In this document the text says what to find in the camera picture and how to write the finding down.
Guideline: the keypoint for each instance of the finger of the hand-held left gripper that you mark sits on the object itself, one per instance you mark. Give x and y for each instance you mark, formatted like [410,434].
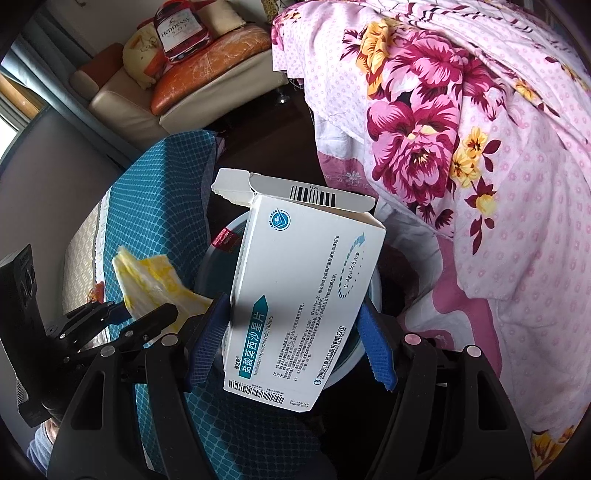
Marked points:
[92,316]
[147,323]

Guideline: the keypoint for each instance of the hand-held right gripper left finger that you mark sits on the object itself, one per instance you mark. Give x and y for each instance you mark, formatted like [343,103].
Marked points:
[207,344]

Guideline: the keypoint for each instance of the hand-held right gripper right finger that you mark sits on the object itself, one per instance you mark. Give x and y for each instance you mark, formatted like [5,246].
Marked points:
[376,348]

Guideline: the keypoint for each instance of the yellow white paper wrapper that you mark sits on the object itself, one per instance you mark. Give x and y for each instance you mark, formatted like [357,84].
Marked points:
[147,277]

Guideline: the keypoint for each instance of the teal plastic basin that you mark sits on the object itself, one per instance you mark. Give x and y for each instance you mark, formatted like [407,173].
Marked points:
[221,277]

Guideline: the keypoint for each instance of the white medicine box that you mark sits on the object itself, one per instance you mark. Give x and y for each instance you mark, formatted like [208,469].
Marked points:
[300,277]

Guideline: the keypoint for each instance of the person's left forearm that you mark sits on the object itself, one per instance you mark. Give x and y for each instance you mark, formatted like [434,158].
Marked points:
[41,450]

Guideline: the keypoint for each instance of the pink white bed sheet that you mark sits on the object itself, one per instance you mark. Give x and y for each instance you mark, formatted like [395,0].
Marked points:
[466,295]

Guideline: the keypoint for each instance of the grey partition panel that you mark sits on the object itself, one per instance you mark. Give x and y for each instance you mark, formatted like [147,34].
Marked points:
[46,184]

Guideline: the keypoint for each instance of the cream leather sofa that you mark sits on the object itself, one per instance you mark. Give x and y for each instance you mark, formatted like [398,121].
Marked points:
[120,106]

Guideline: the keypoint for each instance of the grey curtain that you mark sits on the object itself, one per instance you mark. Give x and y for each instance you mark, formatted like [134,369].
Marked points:
[41,50]

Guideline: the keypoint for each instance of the yellow plush pillow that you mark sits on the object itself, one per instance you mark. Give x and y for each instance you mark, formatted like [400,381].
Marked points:
[141,55]

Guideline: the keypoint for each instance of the pink floral quilt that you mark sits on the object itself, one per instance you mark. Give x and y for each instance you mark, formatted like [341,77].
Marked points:
[461,92]

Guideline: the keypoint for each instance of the orange seat cushion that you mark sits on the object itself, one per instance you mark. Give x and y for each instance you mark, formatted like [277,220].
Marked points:
[217,60]

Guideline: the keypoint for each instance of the red bottle shaped pillow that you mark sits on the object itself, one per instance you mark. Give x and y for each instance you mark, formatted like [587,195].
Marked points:
[180,30]

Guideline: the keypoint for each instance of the beige pillow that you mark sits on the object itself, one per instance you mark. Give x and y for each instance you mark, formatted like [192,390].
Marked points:
[226,18]

